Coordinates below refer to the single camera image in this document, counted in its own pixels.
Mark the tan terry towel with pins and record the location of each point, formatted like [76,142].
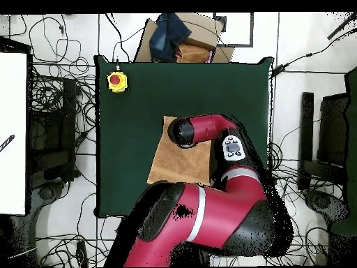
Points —
[181,162]

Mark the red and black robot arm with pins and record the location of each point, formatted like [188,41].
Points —
[209,212]

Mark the dark green table cloth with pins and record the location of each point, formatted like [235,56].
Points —
[139,111]

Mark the yellow emergency stop button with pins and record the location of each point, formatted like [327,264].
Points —
[117,81]

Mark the orange-brown folded cloth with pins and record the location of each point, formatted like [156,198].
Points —
[193,53]

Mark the blue denim jeans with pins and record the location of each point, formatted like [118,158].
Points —
[167,36]

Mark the brown cardboard box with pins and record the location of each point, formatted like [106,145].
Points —
[203,30]

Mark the black equipment rack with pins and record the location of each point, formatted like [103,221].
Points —
[53,139]

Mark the black floor bar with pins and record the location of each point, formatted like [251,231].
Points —
[306,139]

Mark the dark grey stand base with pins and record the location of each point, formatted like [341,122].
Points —
[46,194]
[323,202]

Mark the white board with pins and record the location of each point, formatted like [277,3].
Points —
[12,134]

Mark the black striped rod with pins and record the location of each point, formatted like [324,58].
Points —
[7,143]

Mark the black square frame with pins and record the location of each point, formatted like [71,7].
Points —
[251,30]

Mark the black stand frame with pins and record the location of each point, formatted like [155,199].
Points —
[333,131]

